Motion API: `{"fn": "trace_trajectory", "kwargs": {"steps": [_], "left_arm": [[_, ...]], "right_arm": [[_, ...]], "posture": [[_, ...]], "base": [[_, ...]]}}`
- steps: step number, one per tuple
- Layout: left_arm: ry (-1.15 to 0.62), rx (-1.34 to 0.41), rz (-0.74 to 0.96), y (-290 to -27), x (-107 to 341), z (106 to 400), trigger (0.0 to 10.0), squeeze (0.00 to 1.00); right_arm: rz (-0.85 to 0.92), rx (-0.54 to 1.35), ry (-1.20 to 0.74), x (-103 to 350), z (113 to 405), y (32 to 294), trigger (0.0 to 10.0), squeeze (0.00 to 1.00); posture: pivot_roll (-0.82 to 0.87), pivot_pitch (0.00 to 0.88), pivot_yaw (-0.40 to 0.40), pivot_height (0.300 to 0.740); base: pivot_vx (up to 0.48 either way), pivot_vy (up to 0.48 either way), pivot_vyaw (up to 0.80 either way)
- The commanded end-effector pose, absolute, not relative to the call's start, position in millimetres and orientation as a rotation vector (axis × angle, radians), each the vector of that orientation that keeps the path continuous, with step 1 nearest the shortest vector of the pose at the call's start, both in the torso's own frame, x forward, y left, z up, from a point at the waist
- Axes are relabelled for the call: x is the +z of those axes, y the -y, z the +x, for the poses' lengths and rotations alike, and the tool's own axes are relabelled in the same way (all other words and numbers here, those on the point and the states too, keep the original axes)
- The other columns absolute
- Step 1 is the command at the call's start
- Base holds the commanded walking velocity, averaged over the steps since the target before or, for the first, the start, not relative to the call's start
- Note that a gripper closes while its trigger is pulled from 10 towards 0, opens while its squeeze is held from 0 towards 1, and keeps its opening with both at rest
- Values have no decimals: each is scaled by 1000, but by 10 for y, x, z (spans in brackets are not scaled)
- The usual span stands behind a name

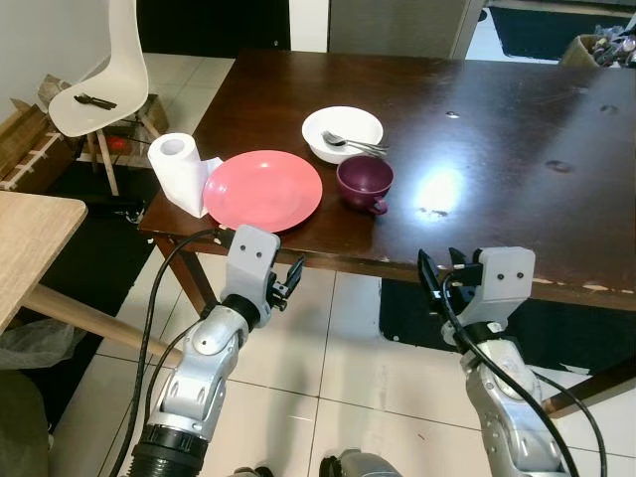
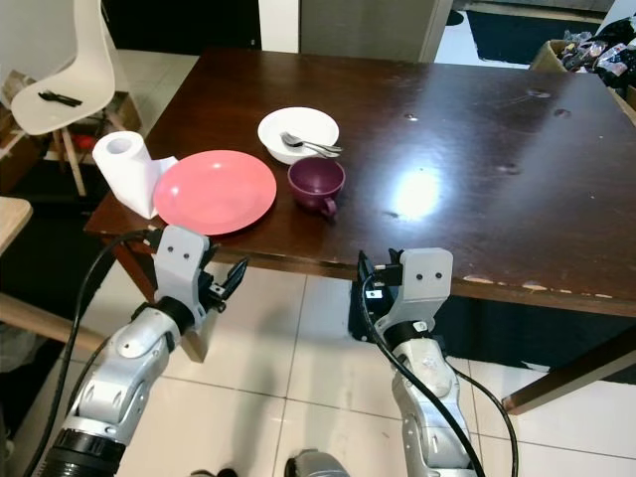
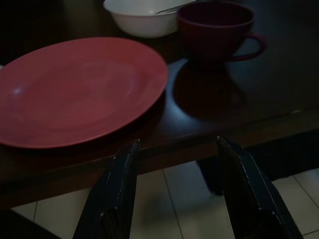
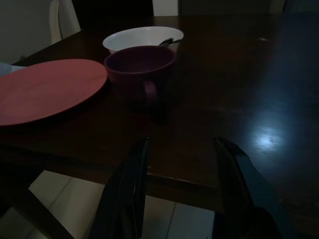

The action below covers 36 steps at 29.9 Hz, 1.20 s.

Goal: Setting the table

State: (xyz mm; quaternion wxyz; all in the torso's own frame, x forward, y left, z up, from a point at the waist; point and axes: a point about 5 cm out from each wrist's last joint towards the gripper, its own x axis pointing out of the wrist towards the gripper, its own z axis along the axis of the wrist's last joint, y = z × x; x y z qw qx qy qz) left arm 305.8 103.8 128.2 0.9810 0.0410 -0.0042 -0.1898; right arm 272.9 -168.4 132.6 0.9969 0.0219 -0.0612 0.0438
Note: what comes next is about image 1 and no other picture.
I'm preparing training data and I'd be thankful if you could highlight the pink round plate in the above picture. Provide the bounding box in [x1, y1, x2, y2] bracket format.
[203, 150, 324, 235]

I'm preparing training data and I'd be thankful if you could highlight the black floor mat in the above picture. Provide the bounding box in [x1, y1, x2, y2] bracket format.
[381, 277, 636, 375]

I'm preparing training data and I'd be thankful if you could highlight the dark wooden dining table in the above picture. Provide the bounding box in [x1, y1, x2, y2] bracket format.
[138, 50, 636, 416]

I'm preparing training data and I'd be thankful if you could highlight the silver metal spoon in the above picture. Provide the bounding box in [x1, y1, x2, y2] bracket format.
[322, 131, 389, 154]

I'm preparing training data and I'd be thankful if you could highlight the silver metal fork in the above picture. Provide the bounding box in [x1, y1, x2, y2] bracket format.
[344, 141, 391, 158]

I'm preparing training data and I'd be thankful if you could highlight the white paper towel roll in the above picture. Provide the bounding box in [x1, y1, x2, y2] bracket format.
[148, 132, 227, 219]

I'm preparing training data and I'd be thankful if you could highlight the white round bowl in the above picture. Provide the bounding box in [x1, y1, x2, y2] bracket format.
[302, 106, 385, 165]

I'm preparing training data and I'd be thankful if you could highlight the black floor rug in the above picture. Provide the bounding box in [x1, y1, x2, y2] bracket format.
[35, 162, 162, 428]

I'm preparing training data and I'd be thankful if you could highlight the grey robot right foot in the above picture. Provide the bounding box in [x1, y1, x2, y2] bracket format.
[317, 449, 404, 477]

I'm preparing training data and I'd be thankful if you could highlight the grey cabinet door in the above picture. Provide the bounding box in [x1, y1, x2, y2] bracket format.
[328, 0, 488, 60]

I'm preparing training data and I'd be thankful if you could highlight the dark doorway mat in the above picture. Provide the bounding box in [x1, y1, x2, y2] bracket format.
[491, 7, 636, 62]

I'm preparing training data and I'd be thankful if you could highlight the light wooden table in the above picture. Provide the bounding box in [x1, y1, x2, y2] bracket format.
[0, 192, 165, 368]

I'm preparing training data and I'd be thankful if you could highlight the clear plastic bag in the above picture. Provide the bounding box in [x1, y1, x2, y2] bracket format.
[0, 318, 82, 373]

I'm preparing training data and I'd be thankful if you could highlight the cardboard box with clutter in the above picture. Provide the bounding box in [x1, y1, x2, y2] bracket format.
[559, 22, 636, 70]

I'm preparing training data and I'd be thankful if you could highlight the small black object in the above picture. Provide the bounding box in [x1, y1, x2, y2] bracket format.
[75, 93, 118, 110]

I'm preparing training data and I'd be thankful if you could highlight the white plastic chair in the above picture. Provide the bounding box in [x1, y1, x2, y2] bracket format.
[49, 0, 167, 198]

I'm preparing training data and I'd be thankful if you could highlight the wooden slatted crate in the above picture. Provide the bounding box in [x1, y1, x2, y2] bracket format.
[0, 97, 82, 192]

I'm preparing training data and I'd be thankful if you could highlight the dark green bin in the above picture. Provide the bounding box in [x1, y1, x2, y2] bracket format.
[0, 368, 51, 477]

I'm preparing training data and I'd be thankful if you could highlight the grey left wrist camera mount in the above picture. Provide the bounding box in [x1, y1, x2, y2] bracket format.
[226, 225, 282, 309]

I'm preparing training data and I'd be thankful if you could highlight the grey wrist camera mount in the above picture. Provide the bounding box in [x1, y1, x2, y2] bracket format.
[226, 225, 282, 309]
[475, 246, 537, 329]

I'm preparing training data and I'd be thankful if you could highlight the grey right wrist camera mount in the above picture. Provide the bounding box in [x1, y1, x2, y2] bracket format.
[475, 246, 537, 329]

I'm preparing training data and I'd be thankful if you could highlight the purple cup with handle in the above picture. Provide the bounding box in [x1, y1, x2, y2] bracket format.
[336, 156, 395, 217]

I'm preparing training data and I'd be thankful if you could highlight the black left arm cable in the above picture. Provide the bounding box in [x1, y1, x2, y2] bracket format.
[108, 228, 232, 477]

